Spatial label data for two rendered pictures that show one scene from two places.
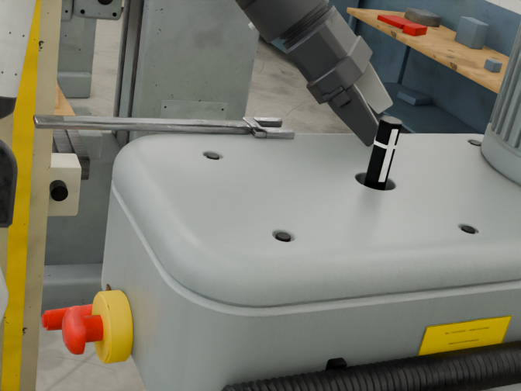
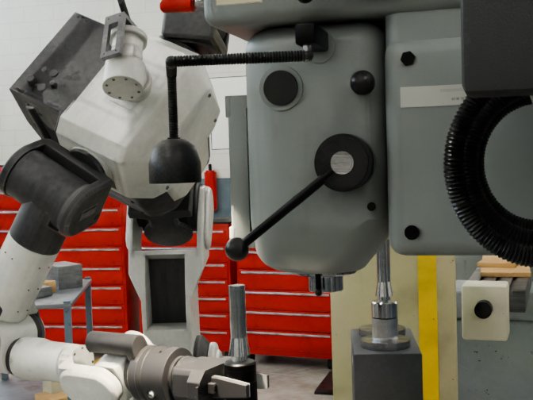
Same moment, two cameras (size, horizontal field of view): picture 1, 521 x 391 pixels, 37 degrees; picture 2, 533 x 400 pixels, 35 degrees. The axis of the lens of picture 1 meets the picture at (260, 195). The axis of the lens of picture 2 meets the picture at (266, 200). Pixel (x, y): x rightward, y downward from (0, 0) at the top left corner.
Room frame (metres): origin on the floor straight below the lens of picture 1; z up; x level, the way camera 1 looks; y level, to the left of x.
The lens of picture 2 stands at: (-0.23, -0.85, 1.47)
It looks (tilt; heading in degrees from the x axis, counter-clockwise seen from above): 3 degrees down; 44
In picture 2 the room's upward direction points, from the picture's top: 2 degrees counter-clockwise
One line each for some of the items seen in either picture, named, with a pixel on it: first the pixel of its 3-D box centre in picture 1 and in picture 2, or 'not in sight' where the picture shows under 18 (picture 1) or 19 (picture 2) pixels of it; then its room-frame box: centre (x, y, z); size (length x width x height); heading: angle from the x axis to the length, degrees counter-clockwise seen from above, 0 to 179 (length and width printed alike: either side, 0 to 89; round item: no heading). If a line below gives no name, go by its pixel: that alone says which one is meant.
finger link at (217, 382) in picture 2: not in sight; (228, 389); (0.59, 0.03, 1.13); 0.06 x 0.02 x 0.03; 104
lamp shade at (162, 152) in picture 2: not in sight; (174, 159); (0.53, 0.06, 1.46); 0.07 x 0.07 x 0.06
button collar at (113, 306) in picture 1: (112, 326); not in sight; (0.55, 0.10, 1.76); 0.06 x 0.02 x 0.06; 29
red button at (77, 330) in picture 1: (84, 329); not in sight; (0.53, 0.12, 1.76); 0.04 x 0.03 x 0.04; 29
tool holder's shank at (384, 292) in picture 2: not in sight; (383, 270); (1.02, 0.07, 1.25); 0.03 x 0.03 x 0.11
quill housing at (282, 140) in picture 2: not in sight; (324, 151); (0.66, -0.10, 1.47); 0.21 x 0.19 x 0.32; 29
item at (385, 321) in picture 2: not in sight; (385, 322); (1.02, 0.07, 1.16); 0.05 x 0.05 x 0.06
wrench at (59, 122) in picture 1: (168, 124); not in sight; (0.69, 0.10, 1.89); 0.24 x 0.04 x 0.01; 116
